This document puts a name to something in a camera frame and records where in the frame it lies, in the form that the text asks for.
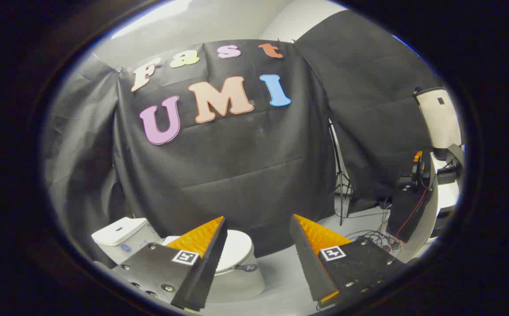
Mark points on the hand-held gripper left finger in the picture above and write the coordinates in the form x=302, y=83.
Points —
x=206, y=267

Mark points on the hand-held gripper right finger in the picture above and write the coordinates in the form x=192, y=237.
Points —
x=309, y=263

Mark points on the white toilet lid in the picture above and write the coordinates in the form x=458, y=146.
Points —
x=236, y=250

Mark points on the white toilet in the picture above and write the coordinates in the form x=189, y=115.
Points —
x=118, y=232

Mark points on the black light stand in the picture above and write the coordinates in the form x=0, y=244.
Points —
x=338, y=175

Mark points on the black board with white edge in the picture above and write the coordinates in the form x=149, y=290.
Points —
x=406, y=215

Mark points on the black backdrop cloth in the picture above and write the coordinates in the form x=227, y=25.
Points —
x=245, y=166

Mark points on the orange and black gripper device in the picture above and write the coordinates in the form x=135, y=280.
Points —
x=416, y=171

